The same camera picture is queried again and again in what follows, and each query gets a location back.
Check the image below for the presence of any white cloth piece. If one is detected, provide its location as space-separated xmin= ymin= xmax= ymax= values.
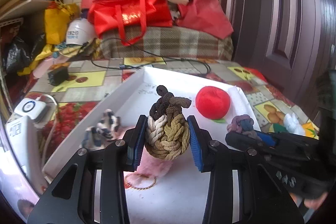
xmin=283 ymin=113 xmax=305 ymax=136

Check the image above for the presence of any plaid blanket covered cushion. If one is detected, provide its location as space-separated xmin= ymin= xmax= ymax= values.
xmin=100 ymin=26 xmax=234 ymax=61

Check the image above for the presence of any fruit print tablecloth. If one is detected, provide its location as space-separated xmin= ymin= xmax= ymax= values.
xmin=27 ymin=57 xmax=312 ymax=176

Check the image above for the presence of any red plush apple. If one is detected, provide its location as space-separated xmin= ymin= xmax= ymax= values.
xmin=195 ymin=86 xmax=231 ymax=120

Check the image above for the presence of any white helmet with text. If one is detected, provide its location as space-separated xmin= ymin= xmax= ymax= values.
xmin=66 ymin=18 xmax=97 ymax=46

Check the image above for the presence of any white digital clock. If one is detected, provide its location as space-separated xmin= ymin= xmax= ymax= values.
xmin=6 ymin=116 xmax=47 ymax=194

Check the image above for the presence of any purple grey knotted rope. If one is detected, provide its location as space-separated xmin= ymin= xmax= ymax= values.
xmin=226 ymin=114 xmax=263 ymax=140

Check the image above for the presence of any matte red fabric bag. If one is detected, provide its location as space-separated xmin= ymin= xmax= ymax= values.
xmin=176 ymin=0 xmax=234 ymax=39

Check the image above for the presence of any black plastic bag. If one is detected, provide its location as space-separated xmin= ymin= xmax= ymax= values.
xmin=2 ymin=33 xmax=46 ymax=74

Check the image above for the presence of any purple panelled door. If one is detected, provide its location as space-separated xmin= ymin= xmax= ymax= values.
xmin=219 ymin=0 xmax=335 ymax=120

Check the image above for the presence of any black cable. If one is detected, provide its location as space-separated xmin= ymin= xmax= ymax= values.
xmin=90 ymin=37 xmax=211 ymax=75

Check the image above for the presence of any navy white patterned scarf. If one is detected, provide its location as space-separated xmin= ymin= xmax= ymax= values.
xmin=79 ymin=109 xmax=121 ymax=151

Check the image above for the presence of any shiny red tote bag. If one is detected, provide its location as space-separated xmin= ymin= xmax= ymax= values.
xmin=87 ymin=0 xmax=173 ymax=46

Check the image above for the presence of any black power adapter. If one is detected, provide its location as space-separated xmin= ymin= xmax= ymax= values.
xmin=48 ymin=66 xmax=69 ymax=86

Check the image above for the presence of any pink fluffy plush toy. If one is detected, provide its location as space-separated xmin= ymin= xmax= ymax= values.
xmin=124 ymin=150 xmax=173 ymax=190

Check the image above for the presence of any person's right hand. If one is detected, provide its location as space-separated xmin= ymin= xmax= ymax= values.
xmin=290 ymin=192 xmax=335 ymax=219

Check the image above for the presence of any yellow shopping bag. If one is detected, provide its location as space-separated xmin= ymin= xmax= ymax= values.
xmin=45 ymin=0 xmax=80 ymax=45

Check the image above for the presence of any brown beige knotted rope ball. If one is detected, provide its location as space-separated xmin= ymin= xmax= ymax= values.
xmin=145 ymin=85 xmax=191 ymax=161

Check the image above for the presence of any white round button device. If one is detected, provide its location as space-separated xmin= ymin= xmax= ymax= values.
xmin=14 ymin=98 xmax=47 ymax=123

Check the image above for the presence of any white shallow cardboard box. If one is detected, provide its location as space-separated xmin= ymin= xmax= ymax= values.
xmin=41 ymin=65 xmax=262 ymax=224

